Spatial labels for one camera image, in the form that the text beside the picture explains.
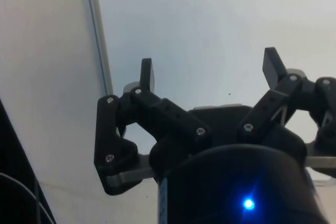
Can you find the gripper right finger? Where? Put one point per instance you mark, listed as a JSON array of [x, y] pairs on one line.
[[265, 111]]

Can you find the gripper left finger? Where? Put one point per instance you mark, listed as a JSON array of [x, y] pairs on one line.
[[170, 115]]

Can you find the flat white whiteboard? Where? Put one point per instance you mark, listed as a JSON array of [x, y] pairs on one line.
[[197, 37]]

